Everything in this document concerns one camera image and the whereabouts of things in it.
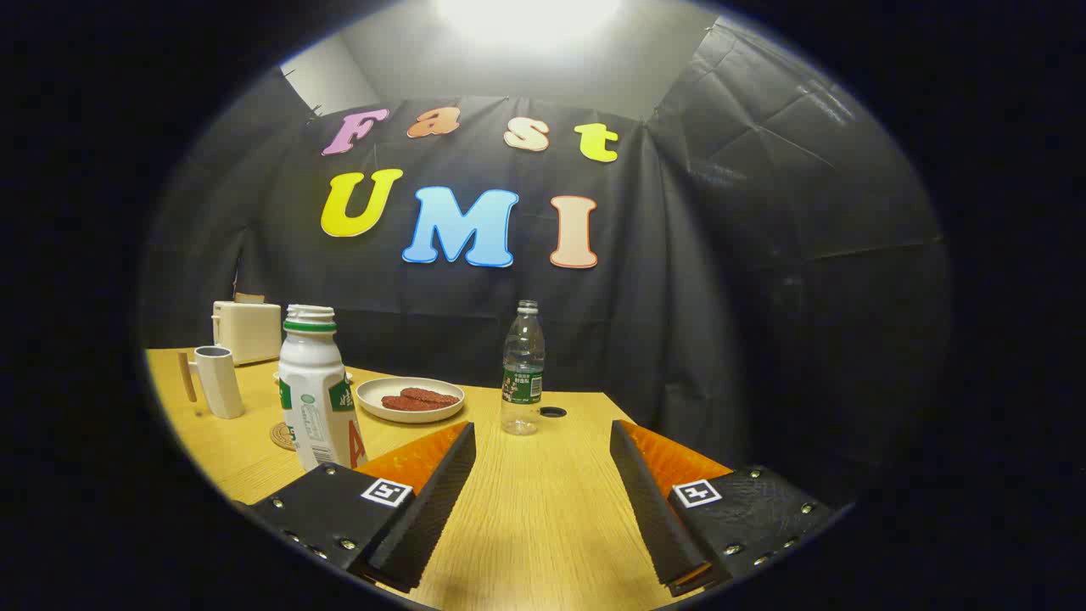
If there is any white cup with wooden handle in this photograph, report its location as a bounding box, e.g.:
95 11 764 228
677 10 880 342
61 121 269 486
177 345 246 420

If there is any cream toaster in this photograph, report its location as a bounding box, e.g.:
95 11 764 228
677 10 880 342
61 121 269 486
212 300 283 367

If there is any round white plate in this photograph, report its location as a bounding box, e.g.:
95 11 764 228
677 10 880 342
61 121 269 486
355 377 466 424

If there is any clear plastic water bottle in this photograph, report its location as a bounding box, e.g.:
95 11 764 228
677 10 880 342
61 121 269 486
501 300 546 436

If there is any white juice bottle green label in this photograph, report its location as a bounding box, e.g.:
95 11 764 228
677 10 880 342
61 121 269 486
278 305 368 473

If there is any black backdrop cloth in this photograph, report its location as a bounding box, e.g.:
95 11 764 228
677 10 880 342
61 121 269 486
140 17 951 476

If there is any wooden table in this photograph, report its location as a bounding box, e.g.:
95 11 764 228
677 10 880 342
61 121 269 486
144 346 739 611

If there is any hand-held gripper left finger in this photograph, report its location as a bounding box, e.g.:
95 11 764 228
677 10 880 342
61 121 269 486
242 420 478 593

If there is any ceiling light panel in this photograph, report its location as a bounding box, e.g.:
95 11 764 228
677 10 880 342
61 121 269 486
433 0 629 52

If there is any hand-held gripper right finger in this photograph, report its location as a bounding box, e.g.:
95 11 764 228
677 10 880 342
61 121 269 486
609 419 837 597

